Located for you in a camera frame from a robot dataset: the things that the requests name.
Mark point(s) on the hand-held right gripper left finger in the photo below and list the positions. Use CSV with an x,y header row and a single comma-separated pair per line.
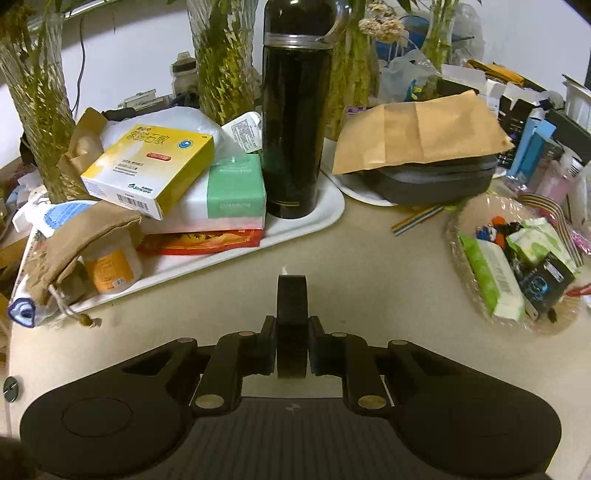
x,y
269,344

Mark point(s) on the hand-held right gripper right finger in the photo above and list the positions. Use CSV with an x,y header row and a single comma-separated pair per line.
x,y
316,345

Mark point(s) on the black tape roll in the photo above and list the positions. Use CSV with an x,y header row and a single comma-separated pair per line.
x,y
292,314

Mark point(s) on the white tray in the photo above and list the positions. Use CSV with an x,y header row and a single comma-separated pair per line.
x,y
323,207

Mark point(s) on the green tissue pack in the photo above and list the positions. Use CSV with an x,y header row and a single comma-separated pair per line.
x,y
231,198

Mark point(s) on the clear glass dish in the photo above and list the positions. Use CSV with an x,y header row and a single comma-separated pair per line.
x,y
461,281

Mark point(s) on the white plate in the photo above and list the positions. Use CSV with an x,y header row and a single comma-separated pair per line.
x,y
355,189

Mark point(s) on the orange jar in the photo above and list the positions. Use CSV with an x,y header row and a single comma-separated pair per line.
x,y
113,267

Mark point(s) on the green white wipes pack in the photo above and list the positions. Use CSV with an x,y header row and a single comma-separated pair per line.
x,y
494,277

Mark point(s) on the black carrying case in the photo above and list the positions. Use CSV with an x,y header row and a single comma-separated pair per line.
x,y
438,182

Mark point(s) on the black thermos bottle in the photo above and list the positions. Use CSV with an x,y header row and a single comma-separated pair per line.
x,y
291,138

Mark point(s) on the yellow medicine box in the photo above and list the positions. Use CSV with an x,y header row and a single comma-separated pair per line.
x,y
152,170

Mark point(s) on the white printed tissue packet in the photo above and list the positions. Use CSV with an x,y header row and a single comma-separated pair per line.
x,y
244,131

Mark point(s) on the black box blue print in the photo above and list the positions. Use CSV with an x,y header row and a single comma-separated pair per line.
x,y
545,281

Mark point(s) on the brown paper envelope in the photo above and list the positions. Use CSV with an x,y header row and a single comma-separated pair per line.
x,y
415,129

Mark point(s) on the soft green wipes pack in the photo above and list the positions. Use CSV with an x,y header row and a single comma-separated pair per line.
x,y
535,240

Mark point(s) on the glass vase with bamboo stems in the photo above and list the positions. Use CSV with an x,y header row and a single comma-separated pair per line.
x,y
224,64
41,115
441,46
355,78

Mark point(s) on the crumpled brown paper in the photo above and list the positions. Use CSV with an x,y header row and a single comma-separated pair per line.
x,y
83,138

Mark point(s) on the white lidded jar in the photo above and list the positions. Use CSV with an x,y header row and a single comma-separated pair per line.
x,y
184,78

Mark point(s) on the translucent plastic bag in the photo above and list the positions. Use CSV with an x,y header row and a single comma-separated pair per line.
x,y
401,74

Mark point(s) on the pink glitter strip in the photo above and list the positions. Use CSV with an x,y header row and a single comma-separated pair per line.
x,y
581,240

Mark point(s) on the pink pump bottle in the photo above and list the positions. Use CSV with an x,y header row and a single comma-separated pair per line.
x,y
558,182

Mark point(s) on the blue product box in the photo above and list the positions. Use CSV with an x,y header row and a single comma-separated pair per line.
x,y
535,147

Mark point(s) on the mustard yellow cloth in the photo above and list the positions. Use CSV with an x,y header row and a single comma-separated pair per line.
x,y
503,71

